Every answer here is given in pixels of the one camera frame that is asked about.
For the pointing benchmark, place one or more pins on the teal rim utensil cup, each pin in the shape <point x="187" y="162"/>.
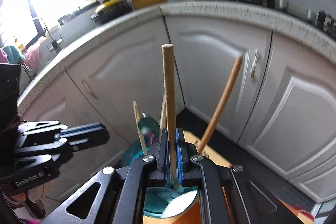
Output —
<point x="158" y="198"/>

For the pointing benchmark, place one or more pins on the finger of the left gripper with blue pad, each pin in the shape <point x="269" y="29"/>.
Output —
<point x="88" y="135"/>

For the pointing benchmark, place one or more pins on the white ceramic spoon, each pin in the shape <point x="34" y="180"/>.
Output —
<point x="179" y="204"/>

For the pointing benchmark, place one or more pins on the brown wooden chopstick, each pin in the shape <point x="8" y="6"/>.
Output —
<point x="221" y="104"/>
<point x="169" y="85"/>

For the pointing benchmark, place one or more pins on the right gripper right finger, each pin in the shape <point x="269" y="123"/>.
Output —
<point x="183" y="160"/>

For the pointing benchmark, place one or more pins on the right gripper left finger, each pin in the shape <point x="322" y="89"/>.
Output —
<point x="160" y="151"/>

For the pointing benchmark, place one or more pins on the yellow black pot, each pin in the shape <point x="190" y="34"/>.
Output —
<point x="110" y="10"/>

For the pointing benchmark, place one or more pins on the left gloved hand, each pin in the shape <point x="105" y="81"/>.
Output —
<point x="34" y="194"/>

